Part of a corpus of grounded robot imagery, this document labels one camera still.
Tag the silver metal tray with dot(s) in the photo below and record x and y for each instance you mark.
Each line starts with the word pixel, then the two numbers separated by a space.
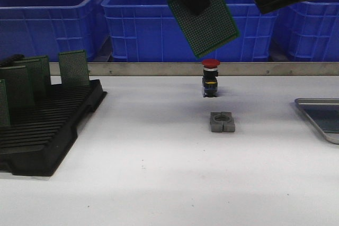
pixel 322 113

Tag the green circuit board rear right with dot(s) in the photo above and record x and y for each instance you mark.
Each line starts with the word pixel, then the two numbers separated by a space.
pixel 73 68

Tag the green circuit board rear middle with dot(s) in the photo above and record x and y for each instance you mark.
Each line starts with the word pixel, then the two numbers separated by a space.
pixel 46 69

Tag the green circuit board rear left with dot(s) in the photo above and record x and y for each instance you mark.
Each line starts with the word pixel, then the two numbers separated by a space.
pixel 36 76

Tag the green circuit board left middle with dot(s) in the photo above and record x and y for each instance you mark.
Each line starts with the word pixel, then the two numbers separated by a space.
pixel 18 86

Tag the black slotted board rack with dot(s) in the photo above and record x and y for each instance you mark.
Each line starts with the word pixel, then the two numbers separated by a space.
pixel 40 136

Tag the green circuit board far left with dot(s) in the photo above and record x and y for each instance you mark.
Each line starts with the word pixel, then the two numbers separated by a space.
pixel 5 114

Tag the blue crate right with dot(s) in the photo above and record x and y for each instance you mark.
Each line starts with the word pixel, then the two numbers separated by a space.
pixel 307 30

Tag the blue crate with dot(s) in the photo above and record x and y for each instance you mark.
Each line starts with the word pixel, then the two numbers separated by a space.
pixel 146 31
pixel 48 27
pixel 307 30

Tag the blue crate centre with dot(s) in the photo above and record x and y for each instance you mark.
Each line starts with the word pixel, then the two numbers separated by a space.
pixel 146 31

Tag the red emergency stop button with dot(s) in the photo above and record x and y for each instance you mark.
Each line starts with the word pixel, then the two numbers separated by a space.
pixel 209 79

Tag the grey metal clamp block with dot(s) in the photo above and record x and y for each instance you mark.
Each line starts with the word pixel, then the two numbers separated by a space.
pixel 222 122

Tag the blue crate left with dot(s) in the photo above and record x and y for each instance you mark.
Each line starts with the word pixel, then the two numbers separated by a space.
pixel 48 27

